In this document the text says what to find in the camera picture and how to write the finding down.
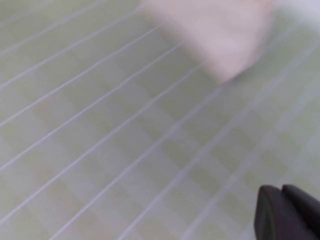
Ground cream fabric pencil case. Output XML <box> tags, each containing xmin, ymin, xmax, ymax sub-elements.
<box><xmin>139</xmin><ymin>0</ymin><xmax>276</xmax><ymax>84</ymax></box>

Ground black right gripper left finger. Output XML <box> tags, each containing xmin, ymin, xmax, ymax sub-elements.
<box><xmin>253</xmin><ymin>184</ymin><xmax>319</xmax><ymax>240</ymax></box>

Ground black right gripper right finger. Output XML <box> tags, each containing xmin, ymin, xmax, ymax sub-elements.
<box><xmin>282</xmin><ymin>184</ymin><xmax>320</xmax><ymax>240</ymax></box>

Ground green white-grid tablecloth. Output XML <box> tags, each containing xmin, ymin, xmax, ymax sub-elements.
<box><xmin>0</xmin><ymin>0</ymin><xmax>320</xmax><ymax>240</ymax></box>

